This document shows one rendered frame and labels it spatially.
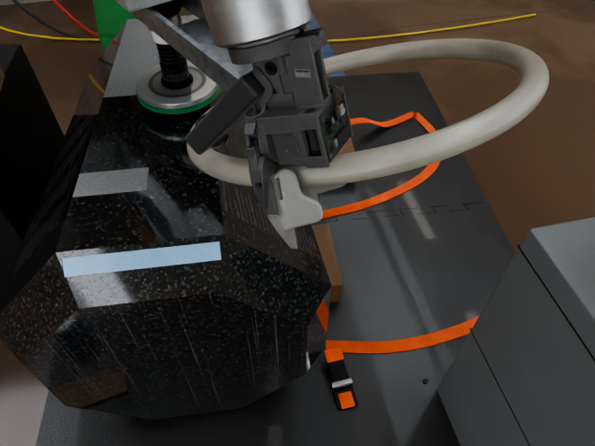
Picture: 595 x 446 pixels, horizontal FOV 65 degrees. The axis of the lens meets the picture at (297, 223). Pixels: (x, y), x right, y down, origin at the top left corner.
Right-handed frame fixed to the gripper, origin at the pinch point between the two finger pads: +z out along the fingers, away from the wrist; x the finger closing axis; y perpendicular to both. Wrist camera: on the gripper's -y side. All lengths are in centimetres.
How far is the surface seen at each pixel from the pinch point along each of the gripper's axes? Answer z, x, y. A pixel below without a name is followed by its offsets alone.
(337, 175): -6.2, -0.6, 6.5
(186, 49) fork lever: -14, 39, -39
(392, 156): -7.0, 1.7, 11.5
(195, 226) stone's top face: 18.0, 23.6, -40.1
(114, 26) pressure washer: -13, 163, -184
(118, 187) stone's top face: 10, 26, -61
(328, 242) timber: 74, 96, -51
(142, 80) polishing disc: -6, 55, -71
